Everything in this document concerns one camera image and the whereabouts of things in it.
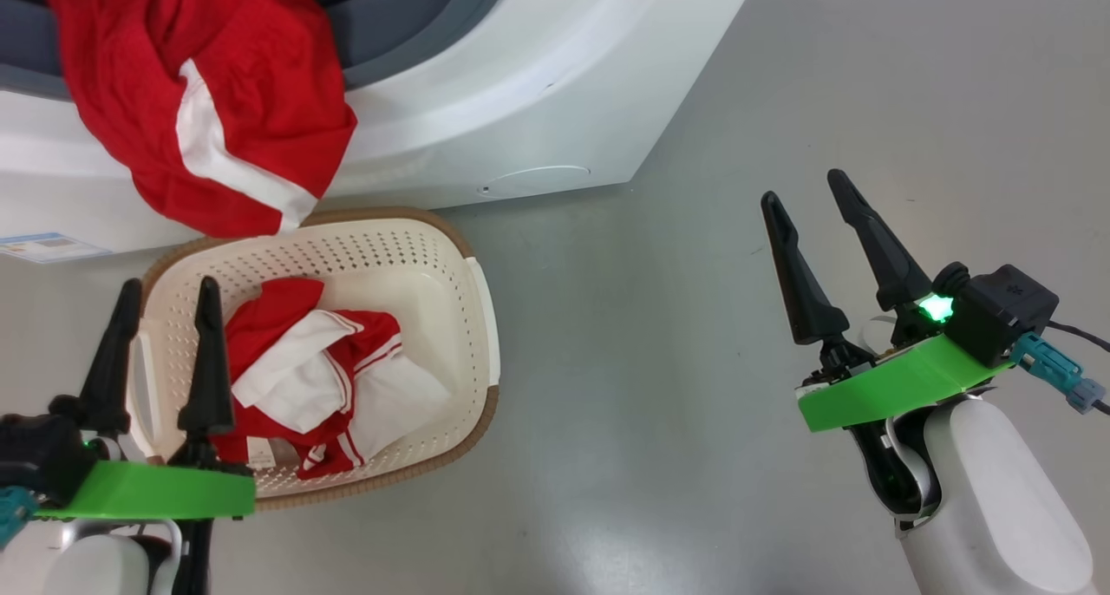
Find teal left camera cable connector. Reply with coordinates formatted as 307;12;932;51
0;487;40;548

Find teal camera cable connector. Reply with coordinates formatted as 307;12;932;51
1010;333;1107;414
0;487;40;548

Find teal right camera cable connector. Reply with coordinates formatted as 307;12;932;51
1010;333;1107;414

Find cream perforated basket brown rim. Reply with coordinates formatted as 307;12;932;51
126;206;501;511

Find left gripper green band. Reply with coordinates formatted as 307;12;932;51
39;276;257;595

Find red garment wide white stripe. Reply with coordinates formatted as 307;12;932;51
48;0;358;239

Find blue energy label sticker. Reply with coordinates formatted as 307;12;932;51
0;232;114;265

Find grey rubber door gasket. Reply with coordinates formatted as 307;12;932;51
0;0;521;101

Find white front-load washing machine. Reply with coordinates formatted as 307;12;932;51
0;0;764;262

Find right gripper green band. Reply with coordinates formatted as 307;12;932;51
761;169;1011;518

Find round washer filter cover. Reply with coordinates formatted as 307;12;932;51
477;165;592;199

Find red white jersey striped cuffs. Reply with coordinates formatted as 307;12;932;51
211;277;454;481

